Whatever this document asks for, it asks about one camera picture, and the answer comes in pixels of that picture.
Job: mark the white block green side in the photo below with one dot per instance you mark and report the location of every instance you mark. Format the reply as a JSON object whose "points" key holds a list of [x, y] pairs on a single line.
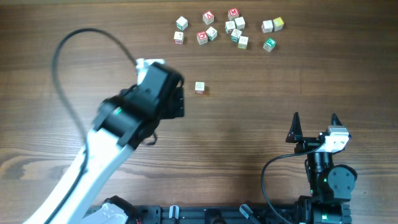
{"points": [[235, 35]]}

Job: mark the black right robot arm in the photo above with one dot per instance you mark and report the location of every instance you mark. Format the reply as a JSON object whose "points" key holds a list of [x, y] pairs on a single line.
{"points": [[330, 185]]}

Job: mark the block red letter O top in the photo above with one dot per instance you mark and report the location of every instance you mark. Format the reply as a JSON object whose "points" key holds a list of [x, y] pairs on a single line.
{"points": [[202, 37]]}

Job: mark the block yellow letter C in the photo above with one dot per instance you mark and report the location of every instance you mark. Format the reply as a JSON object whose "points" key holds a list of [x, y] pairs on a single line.
{"points": [[243, 42]]}

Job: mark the block green letter F top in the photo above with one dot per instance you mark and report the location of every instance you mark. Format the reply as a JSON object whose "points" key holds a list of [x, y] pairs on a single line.
{"points": [[269, 44]]}

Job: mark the white block green letter I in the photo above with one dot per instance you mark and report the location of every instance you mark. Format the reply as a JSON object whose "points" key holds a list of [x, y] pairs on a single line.
{"points": [[211, 33]]}

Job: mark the white block circle engraving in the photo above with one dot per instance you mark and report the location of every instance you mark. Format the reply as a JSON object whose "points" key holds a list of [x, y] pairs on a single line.
{"points": [[229, 26]]}

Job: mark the block red letter U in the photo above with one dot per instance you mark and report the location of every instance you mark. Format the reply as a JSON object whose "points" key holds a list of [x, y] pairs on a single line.
{"points": [[199, 88]]}

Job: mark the plain white picture block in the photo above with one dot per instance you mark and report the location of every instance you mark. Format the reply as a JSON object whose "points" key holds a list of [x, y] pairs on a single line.
{"points": [[240, 23]]}

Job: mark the block red letter A top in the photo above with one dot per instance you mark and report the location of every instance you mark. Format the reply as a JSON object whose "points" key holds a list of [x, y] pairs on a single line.
{"points": [[208, 17]]}

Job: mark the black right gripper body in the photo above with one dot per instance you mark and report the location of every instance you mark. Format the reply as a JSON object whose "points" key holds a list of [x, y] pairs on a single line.
{"points": [[307, 144]]}

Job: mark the block red letter M top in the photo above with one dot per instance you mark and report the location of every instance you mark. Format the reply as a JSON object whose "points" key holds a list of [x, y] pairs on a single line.
{"points": [[233, 13]]}

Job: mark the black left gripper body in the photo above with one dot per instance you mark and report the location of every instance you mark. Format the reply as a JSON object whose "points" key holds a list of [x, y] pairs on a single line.
{"points": [[175, 108]]}

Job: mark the white block teal side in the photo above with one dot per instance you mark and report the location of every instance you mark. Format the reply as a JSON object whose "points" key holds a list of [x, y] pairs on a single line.
{"points": [[182, 23]]}

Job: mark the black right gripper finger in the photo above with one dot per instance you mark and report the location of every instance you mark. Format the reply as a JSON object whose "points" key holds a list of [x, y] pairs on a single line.
{"points": [[335, 121], [295, 134]]}

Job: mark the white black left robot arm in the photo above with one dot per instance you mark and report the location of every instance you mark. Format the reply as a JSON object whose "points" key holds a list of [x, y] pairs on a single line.
{"points": [[122, 123]]}

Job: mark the yellow top wooden block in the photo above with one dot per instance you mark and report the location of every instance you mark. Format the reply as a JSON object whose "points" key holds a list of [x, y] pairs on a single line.
{"points": [[278, 23]]}

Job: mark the white block red drawing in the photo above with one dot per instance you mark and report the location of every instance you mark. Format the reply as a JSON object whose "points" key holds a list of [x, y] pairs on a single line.
{"points": [[267, 26]]}

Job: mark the block red digit six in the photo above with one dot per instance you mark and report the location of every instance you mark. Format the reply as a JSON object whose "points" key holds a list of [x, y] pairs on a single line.
{"points": [[178, 37]]}

